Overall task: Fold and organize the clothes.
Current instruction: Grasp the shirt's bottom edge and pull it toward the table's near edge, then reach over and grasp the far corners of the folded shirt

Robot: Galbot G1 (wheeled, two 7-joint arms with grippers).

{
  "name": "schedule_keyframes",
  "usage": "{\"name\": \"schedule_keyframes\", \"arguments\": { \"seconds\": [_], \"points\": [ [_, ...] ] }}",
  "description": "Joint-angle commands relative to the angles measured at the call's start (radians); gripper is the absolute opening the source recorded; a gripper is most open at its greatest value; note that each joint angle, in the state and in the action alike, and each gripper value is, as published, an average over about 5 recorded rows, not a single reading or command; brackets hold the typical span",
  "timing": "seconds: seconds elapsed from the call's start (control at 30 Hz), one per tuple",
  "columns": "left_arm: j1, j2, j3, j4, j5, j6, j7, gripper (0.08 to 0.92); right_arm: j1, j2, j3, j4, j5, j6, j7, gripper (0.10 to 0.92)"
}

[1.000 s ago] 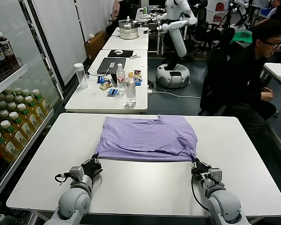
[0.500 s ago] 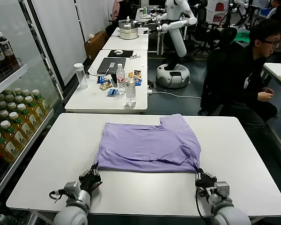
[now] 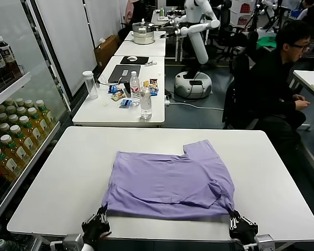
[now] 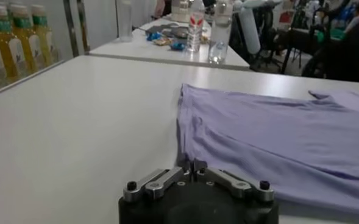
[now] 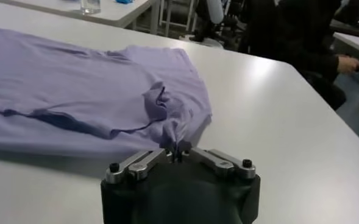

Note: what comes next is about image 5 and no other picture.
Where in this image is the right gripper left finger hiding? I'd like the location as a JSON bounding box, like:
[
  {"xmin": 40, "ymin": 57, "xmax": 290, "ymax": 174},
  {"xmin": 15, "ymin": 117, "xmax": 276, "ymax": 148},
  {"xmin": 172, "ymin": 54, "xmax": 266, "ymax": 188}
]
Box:
[{"xmin": 105, "ymin": 147, "xmax": 176, "ymax": 185}]

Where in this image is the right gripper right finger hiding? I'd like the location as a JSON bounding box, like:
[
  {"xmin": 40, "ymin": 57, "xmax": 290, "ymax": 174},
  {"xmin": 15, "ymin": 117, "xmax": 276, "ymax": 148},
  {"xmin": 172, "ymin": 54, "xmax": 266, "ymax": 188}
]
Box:
[{"xmin": 178, "ymin": 147, "xmax": 257, "ymax": 180}]

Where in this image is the purple t-shirt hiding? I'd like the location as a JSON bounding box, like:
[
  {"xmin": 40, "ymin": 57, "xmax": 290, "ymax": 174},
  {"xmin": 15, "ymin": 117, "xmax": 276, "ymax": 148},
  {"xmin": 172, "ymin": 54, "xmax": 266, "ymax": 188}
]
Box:
[{"xmin": 0, "ymin": 23, "xmax": 213, "ymax": 159}]

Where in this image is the person in black clothes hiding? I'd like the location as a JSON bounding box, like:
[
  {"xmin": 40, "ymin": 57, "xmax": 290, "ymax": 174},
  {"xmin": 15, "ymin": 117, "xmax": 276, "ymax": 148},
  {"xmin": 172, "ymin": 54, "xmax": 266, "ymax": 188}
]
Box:
[{"xmin": 245, "ymin": 0, "xmax": 359, "ymax": 111}]

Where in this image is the white rectangular table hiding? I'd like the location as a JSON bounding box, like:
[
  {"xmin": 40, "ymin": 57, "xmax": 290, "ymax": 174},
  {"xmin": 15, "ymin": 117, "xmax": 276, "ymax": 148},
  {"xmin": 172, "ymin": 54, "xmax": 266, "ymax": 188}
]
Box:
[{"xmin": 0, "ymin": 0, "xmax": 162, "ymax": 35}]

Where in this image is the clear bottle with plain label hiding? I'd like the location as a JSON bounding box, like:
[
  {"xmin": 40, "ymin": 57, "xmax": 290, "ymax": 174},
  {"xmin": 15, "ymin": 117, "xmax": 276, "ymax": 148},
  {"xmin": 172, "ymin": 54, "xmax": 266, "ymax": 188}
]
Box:
[{"xmin": 80, "ymin": 0, "xmax": 102, "ymax": 16}]

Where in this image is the white side table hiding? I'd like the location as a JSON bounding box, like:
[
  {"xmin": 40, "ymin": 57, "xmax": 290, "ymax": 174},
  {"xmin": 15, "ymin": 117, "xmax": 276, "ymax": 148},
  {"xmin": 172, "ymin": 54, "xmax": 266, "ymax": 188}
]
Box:
[{"xmin": 332, "ymin": 31, "xmax": 359, "ymax": 71}]

